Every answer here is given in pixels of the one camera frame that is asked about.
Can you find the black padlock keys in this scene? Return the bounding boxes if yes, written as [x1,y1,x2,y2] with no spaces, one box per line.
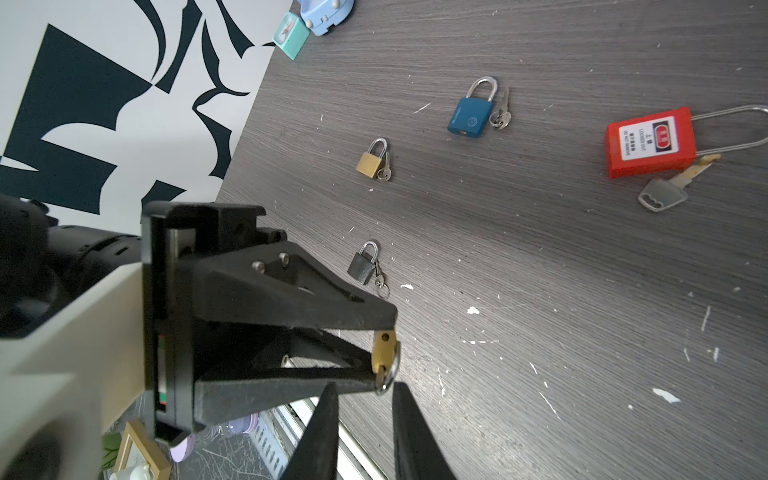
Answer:
[374,261,390,300]

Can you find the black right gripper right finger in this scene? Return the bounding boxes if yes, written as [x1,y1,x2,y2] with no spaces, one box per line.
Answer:
[392,382,456,480]

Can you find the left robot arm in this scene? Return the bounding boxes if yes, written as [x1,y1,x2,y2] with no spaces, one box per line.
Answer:
[1,196,400,444]

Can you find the light blue alarm clock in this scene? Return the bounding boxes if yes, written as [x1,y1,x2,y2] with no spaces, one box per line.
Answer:
[299,0,355,36]

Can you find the blue padlock keys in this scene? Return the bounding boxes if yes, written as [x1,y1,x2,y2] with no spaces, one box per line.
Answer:
[489,87,512,130]

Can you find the white cable duct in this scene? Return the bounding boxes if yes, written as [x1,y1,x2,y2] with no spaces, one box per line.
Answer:
[248,398,385,480]

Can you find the brass padlock keys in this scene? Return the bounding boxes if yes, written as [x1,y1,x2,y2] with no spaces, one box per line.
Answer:
[376,151,392,181]

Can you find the blue padlock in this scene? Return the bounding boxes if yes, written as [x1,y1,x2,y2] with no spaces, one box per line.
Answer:
[447,76,498,138]

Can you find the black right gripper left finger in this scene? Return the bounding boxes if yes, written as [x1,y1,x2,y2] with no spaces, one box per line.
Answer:
[281,383,339,480]

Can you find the small black padlock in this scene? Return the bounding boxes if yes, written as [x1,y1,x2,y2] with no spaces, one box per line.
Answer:
[347,240,379,285]

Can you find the green small clock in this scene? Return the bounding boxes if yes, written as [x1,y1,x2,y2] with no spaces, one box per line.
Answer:
[273,12,310,60]

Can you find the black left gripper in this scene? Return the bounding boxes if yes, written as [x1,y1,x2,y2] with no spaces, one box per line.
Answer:
[141,201,398,446]

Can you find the purple round disc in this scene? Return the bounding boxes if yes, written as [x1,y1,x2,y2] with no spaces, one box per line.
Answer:
[170,413,259,463]

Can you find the red safety padlock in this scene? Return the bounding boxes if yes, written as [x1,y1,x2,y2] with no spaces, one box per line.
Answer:
[604,105,767,179]

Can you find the small brass padlock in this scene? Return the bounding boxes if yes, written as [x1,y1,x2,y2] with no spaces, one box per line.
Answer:
[371,329,398,376]

